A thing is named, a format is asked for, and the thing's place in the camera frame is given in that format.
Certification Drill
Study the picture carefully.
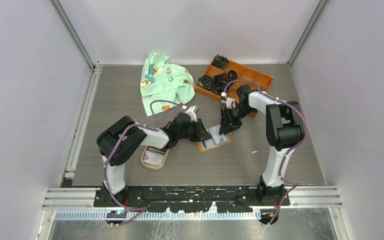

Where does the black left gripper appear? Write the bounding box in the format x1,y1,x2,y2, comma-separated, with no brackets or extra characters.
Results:
177,118,212,142

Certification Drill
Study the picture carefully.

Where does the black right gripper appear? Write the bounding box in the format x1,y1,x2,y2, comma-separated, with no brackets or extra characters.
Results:
220,104,257,135

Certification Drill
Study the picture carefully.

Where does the orange leather card holder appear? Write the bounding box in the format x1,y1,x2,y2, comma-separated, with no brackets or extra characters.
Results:
197,124,232,153

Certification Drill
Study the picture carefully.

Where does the beige oval card tray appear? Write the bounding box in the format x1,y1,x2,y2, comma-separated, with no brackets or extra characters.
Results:
140,146,170,171

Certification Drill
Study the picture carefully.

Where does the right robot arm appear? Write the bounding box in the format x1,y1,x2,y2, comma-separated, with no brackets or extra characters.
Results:
219,84,307,206

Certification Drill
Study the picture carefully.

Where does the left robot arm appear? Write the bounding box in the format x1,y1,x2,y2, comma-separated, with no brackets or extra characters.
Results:
96,113,212,207

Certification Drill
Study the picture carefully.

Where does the orange compartment organizer tray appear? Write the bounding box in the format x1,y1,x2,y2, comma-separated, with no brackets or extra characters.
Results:
194,59,274,102

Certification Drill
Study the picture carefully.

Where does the blue yellow rolled tie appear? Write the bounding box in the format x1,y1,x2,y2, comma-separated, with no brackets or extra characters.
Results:
197,75,213,91

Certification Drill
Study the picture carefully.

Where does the black orange rolled tie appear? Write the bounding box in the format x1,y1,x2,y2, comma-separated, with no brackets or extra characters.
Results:
223,70,238,83

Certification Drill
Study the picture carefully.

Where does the dark green rolled tie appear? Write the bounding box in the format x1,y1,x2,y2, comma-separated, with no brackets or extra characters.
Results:
211,54,229,70

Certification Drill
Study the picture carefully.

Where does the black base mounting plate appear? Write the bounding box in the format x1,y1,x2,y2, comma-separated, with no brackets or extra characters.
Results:
93,185,291,215

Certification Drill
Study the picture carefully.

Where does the light green printed shirt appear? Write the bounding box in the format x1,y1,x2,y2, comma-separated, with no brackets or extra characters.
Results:
139,52,195,117

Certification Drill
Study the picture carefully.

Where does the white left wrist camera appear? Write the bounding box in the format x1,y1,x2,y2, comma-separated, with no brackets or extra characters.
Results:
181,105,199,122

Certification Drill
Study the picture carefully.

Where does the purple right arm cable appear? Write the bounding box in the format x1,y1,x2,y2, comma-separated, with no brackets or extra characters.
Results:
222,79,309,228

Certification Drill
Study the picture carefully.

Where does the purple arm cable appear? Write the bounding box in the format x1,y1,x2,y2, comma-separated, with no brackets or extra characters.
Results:
222,79,309,228
103,100,188,228

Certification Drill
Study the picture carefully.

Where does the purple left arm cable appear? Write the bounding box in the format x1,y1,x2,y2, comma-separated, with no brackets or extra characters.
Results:
103,100,188,228

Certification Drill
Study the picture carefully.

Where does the aluminium front rail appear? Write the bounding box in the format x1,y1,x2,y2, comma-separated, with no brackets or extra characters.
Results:
42,185,343,225

